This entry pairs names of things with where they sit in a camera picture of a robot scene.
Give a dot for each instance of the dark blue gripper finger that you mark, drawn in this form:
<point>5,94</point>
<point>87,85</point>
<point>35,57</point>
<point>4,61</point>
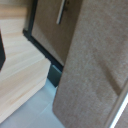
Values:
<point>1,53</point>

